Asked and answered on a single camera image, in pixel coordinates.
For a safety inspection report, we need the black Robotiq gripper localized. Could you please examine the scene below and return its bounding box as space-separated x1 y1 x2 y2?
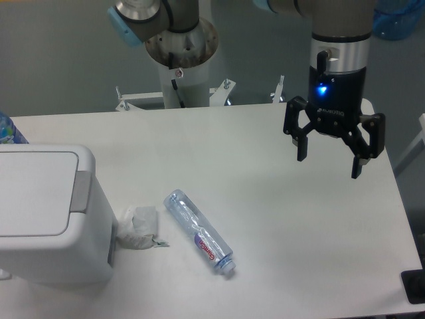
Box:
283 66 386 179

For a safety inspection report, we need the white push-lid trash can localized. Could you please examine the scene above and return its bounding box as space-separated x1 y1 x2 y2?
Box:
1 144 118 284

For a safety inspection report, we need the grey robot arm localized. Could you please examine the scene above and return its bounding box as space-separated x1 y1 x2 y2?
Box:
107 1 385 178

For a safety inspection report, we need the large blue water jug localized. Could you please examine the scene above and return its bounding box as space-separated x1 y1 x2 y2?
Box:
373 1 424 41

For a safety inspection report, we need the clear empty plastic bottle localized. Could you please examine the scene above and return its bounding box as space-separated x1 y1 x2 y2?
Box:
163 189 236 276

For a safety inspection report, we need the black clamp at table corner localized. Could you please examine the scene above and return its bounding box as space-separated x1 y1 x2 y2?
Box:
401 269 424 304

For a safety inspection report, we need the crumpled white paper wrapper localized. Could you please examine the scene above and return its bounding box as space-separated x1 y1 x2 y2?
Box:
117 206 169 250

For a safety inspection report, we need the blue labelled bottle at left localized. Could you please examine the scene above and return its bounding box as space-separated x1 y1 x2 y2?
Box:
0 112 28 144

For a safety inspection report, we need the white right mounting bracket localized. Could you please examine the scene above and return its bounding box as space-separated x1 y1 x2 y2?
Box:
270 75 285 104

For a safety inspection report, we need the white mounting bracket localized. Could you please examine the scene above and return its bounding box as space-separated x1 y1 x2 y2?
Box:
209 78 236 106
270 75 285 104
115 86 165 112

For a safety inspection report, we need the white frame at right edge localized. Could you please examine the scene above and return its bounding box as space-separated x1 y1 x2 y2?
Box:
393 114 424 178

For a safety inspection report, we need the white middle mounting bracket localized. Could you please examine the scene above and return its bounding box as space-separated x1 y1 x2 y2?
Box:
209 78 236 106

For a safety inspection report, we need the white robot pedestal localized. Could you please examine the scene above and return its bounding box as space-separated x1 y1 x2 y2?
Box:
144 17 219 109

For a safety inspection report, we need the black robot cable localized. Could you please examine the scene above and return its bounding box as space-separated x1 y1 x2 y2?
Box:
167 51 186 108

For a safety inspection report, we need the white left mounting bracket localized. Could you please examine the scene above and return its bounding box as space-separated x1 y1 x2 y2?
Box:
115 86 165 112

